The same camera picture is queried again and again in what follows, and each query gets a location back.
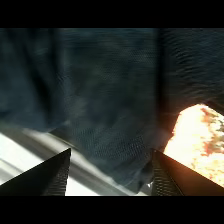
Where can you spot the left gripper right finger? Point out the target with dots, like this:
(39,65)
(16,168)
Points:
(176,181)

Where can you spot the dark blue garment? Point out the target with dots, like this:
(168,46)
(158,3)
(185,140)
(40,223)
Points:
(110,90)

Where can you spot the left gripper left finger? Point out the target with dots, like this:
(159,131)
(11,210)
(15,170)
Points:
(50,178)

